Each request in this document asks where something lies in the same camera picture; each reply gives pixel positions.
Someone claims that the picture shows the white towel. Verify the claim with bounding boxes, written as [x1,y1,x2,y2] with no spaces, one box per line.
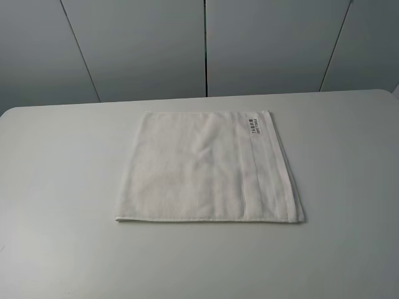
[115,111,305,224]

